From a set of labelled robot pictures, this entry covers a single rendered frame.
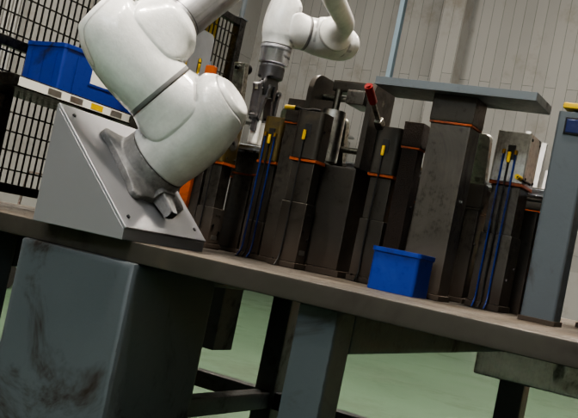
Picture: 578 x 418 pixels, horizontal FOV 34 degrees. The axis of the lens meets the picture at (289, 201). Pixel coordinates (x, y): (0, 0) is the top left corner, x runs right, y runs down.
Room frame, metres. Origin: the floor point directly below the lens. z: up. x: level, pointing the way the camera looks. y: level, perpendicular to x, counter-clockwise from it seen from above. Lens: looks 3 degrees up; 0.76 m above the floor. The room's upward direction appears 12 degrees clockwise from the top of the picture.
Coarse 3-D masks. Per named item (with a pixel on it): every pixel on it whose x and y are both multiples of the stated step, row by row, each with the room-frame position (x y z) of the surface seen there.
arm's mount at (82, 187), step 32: (64, 128) 1.88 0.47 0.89; (96, 128) 1.96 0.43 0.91; (128, 128) 2.10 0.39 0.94; (64, 160) 1.87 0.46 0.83; (96, 160) 1.87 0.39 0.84; (64, 192) 1.86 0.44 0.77; (96, 192) 1.83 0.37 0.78; (64, 224) 1.86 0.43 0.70; (96, 224) 1.82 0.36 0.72; (128, 224) 1.81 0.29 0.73; (160, 224) 1.93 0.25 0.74; (192, 224) 2.07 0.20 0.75
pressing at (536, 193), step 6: (240, 144) 2.59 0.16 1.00; (246, 144) 2.58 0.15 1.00; (252, 144) 2.58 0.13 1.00; (240, 150) 2.77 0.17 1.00; (252, 150) 2.57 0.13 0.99; (258, 150) 2.56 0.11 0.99; (348, 162) 2.50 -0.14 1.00; (420, 174) 2.35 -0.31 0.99; (534, 192) 2.21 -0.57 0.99; (540, 192) 2.20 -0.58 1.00; (528, 198) 2.40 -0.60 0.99; (534, 198) 2.38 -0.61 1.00; (540, 198) 2.37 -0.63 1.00
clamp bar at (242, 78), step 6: (234, 66) 2.54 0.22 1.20; (240, 66) 2.53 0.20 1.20; (246, 66) 2.53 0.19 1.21; (234, 72) 2.55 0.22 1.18; (240, 72) 2.54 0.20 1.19; (246, 72) 2.54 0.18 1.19; (234, 78) 2.55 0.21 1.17; (240, 78) 2.54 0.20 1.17; (246, 78) 2.55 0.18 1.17; (234, 84) 2.55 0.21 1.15; (240, 84) 2.54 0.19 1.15; (246, 84) 2.55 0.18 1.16; (240, 90) 2.54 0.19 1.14
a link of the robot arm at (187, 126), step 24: (192, 72) 1.92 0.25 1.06; (168, 96) 1.87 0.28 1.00; (192, 96) 1.87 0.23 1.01; (216, 96) 1.87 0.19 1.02; (240, 96) 1.95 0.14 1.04; (144, 120) 1.89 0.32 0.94; (168, 120) 1.88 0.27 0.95; (192, 120) 1.87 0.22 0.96; (216, 120) 1.87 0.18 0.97; (240, 120) 1.91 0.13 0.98; (144, 144) 1.91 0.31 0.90; (168, 144) 1.89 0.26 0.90; (192, 144) 1.89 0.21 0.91; (216, 144) 1.90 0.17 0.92; (168, 168) 1.92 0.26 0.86; (192, 168) 1.93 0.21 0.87
